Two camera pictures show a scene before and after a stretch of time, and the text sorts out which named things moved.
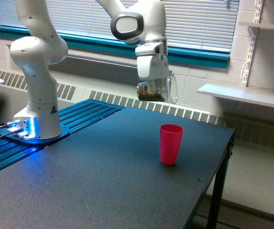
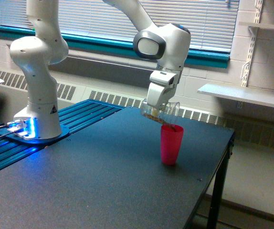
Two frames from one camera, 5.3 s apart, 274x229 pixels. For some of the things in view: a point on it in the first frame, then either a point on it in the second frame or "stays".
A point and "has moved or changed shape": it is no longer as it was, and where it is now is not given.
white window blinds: x=206 y=24 stays
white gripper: x=152 y=63 → x=163 y=84
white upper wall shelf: x=265 y=26 stays
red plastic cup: x=171 y=136 stays
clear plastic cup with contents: x=158 y=90 has moved or changed shape
